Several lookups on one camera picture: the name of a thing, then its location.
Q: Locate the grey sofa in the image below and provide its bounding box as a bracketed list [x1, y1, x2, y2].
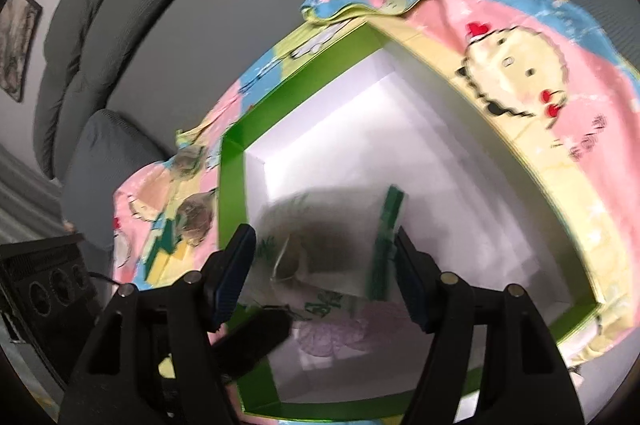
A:
[34, 0, 640, 186]

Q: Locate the clear packet with green print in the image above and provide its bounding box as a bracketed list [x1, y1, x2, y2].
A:
[249, 185, 407, 306]

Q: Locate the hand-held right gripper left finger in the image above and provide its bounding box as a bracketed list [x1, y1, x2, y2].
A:
[60, 224, 258, 425]

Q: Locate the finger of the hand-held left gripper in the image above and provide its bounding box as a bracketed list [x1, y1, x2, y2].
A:
[214, 306, 292, 379]

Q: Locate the packet with pink print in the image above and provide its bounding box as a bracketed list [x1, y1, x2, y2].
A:
[287, 292, 418, 362]

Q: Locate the black cable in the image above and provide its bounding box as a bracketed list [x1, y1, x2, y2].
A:
[87, 271, 122, 292]

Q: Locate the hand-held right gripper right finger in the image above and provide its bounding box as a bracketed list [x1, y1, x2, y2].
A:
[394, 226, 586, 425]

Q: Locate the grey striped cloth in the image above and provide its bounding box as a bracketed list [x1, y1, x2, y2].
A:
[0, 144, 68, 247]

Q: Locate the framed wall picture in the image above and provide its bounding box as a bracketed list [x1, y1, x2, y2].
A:
[0, 0, 44, 104]

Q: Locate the grey sofa cushion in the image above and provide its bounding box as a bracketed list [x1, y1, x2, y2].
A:
[62, 109, 177, 252]

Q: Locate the green box with white inside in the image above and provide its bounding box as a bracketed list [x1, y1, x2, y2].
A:
[217, 18, 608, 422]

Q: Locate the printed cartoon blanket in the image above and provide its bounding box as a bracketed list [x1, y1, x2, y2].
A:
[112, 0, 640, 386]

